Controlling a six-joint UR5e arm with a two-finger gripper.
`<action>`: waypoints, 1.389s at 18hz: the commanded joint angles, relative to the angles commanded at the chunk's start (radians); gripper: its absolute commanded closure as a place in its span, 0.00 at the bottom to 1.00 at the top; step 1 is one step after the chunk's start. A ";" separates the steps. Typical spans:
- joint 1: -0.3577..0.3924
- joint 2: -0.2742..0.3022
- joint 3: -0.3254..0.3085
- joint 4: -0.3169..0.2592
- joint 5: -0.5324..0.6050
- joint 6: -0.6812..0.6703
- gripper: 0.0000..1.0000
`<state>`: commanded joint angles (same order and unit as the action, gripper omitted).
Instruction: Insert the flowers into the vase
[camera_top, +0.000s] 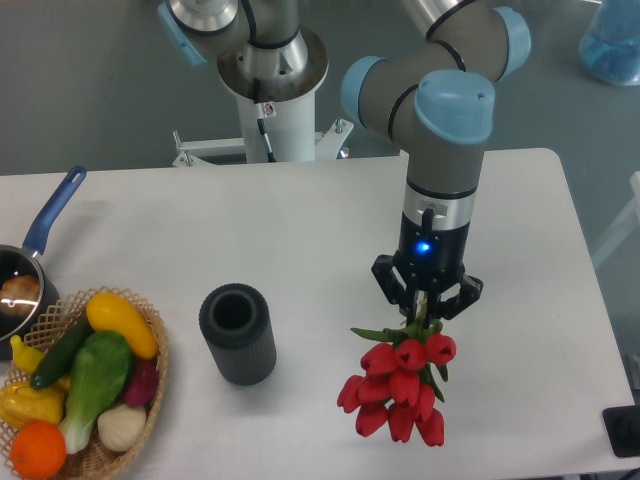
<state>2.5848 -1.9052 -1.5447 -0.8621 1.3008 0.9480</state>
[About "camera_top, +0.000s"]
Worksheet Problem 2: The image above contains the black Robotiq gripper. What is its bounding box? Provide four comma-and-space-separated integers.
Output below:
371, 215, 484, 320

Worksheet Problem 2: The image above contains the red tulip bouquet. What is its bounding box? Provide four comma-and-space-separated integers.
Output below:
336, 296, 457, 447

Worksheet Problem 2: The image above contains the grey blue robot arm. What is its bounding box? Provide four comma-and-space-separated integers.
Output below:
158, 1, 531, 323

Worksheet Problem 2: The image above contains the dark grey ribbed vase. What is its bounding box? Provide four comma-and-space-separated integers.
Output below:
199, 283, 277, 386

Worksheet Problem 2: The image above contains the black device at edge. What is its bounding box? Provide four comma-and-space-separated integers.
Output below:
602, 405, 639, 458

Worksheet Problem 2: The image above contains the purple red onion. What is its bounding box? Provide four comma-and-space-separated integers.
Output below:
122, 360, 159, 407

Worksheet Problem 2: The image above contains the yellow squash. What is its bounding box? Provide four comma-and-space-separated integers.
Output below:
86, 292, 159, 360

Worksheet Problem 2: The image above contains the green bok choy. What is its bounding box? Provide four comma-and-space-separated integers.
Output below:
59, 331, 132, 455

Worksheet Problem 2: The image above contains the white garlic bulb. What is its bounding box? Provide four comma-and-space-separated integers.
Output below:
97, 403, 146, 452

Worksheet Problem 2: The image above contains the woven wicker basket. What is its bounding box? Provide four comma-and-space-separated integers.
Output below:
21, 286, 169, 479

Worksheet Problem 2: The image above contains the green cucumber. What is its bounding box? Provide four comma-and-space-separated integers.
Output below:
30, 316, 94, 389

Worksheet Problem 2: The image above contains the yellow banana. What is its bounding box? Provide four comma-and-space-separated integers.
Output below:
10, 335, 45, 377

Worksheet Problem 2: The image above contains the brown bread roll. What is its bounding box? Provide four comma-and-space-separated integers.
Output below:
1, 275, 40, 319

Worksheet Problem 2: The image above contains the orange fruit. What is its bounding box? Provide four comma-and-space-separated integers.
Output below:
9, 421, 67, 479

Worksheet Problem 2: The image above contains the yellow gourd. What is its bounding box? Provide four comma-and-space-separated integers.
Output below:
1, 381, 65, 430

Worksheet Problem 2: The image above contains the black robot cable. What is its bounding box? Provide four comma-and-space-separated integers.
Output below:
252, 78, 277, 163

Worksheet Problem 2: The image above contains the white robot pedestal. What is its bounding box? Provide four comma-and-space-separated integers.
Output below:
173, 26, 354, 167

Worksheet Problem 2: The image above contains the blue handled saucepan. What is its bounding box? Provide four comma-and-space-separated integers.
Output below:
1, 166, 87, 361

